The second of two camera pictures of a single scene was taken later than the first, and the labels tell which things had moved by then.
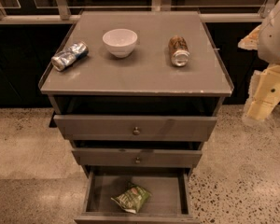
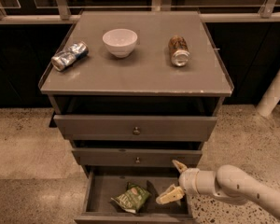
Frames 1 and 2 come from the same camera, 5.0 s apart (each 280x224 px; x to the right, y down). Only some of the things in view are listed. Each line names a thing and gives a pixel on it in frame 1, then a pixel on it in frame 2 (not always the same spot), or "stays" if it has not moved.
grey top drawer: x=135 y=128 stays
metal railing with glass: x=60 y=4 stays
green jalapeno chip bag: x=133 y=199 stays
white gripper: x=276 y=37 -> x=189 y=180
